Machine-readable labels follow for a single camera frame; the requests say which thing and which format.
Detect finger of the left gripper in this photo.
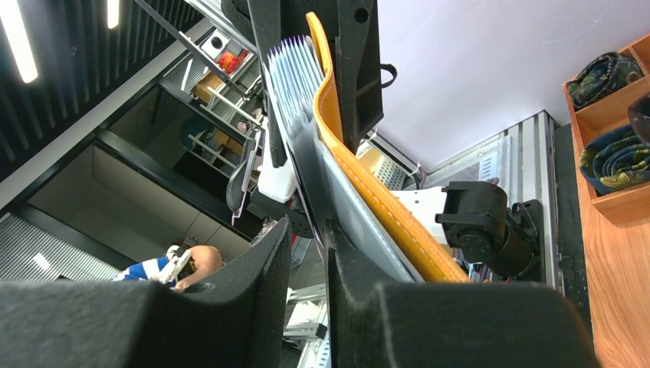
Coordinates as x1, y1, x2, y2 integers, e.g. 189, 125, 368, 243
336, 0, 383, 152
248, 0, 287, 168

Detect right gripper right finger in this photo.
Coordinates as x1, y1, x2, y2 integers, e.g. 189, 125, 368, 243
324, 221, 599, 367

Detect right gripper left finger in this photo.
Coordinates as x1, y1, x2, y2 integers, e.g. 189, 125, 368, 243
1, 218, 292, 367

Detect yellow leather card holder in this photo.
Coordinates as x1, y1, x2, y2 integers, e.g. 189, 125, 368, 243
264, 11, 471, 284

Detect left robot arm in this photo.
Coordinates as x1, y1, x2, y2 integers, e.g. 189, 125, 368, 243
244, 1, 542, 281

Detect person in striped shirt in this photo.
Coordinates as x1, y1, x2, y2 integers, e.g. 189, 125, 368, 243
110, 245, 223, 292

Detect wooden compartment tray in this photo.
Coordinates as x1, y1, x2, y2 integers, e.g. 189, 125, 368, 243
563, 36, 649, 225

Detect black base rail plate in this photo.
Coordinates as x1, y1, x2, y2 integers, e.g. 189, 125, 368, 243
553, 125, 593, 333

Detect aluminium frame rails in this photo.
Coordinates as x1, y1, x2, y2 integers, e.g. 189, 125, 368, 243
425, 110, 564, 293

